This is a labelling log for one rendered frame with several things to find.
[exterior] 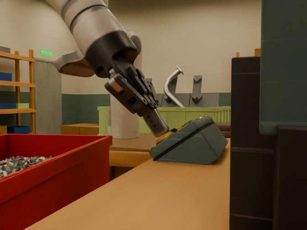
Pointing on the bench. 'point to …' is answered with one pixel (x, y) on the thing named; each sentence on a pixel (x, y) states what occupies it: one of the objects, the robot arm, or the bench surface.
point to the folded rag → (224, 128)
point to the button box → (192, 143)
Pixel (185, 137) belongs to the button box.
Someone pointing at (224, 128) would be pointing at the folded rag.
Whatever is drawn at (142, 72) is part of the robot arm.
